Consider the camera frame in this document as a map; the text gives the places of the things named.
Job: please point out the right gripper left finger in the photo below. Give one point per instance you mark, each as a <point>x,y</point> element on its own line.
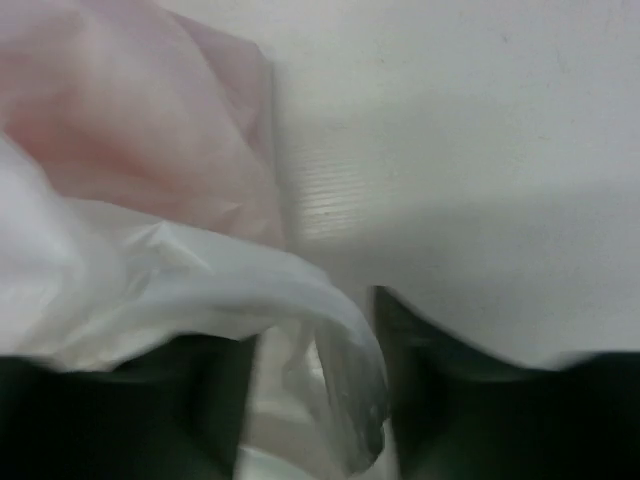
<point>174,412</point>

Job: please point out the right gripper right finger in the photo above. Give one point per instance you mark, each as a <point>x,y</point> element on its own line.
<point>458,412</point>

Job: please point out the white plastic bag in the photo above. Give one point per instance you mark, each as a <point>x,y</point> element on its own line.
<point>139,204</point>

